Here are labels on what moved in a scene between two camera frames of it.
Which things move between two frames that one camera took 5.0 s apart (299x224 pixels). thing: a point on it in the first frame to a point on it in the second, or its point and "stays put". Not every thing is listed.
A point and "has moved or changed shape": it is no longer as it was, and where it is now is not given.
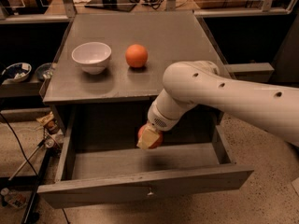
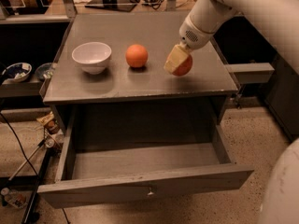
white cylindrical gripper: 158,119 to 195,35
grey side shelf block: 253,72 stays put
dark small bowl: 44,71 stays put
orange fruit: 136,55 stays put
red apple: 157,143 has moved or changed shape
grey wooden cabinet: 108,68 stays put
